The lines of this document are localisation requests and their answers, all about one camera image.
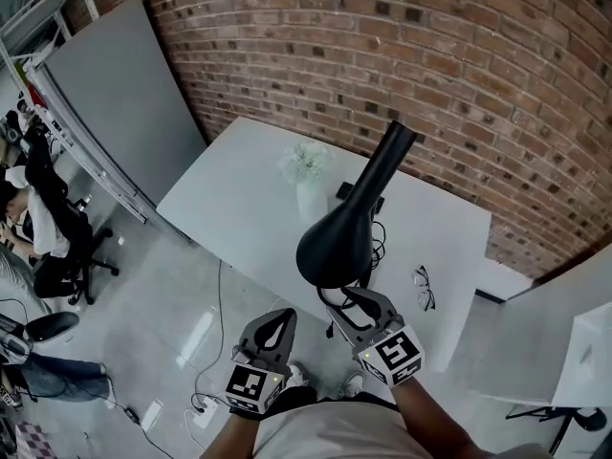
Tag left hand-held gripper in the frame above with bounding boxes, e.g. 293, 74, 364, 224
225, 307, 299, 423

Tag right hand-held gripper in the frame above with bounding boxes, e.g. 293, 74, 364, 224
326, 286, 426, 390

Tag black desk lamp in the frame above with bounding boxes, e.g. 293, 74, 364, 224
295, 119, 420, 290

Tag person's left forearm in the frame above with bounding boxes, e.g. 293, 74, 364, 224
199, 411, 263, 459

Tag person's right forearm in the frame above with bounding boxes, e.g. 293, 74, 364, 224
392, 379, 485, 459

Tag person's left white shoe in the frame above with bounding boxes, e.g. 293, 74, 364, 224
285, 361, 311, 392

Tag person's white shoe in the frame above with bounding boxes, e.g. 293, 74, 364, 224
285, 361, 311, 392
340, 370, 368, 400

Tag black-rimmed eyeglasses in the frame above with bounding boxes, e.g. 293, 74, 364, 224
411, 265, 438, 313

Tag person's black trousers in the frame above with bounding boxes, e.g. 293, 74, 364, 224
265, 383, 399, 414

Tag person's right white shoe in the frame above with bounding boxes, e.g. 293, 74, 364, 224
340, 370, 368, 400

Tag white power strip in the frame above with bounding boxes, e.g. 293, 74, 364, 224
192, 396, 224, 416

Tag person's beige shirt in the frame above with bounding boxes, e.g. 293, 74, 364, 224
251, 396, 557, 459

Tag white vase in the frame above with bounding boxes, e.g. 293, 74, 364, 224
295, 181, 330, 225

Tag white flat adapter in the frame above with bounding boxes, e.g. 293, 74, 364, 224
140, 399, 166, 430

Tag white flower bunch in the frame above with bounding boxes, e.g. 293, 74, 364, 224
277, 141, 334, 186

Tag black office chair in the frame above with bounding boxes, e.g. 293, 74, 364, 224
22, 124, 121, 306

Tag black round stool seat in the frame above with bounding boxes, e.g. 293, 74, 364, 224
24, 310, 81, 344

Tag black metal stand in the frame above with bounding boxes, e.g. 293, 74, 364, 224
504, 403, 609, 454

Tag pink checkered cloth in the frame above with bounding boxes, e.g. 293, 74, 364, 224
12, 420, 59, 459

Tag grey partition panel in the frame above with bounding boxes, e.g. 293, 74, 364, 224
41, 0, 210, 207

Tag black lamp cable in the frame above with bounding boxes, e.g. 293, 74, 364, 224
316, 219, 389, 339

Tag grey floor cable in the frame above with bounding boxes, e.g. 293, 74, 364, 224
189, 258, 227, 410

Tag black power adapter cable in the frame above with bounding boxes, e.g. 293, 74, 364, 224
102, 393, 190, 459

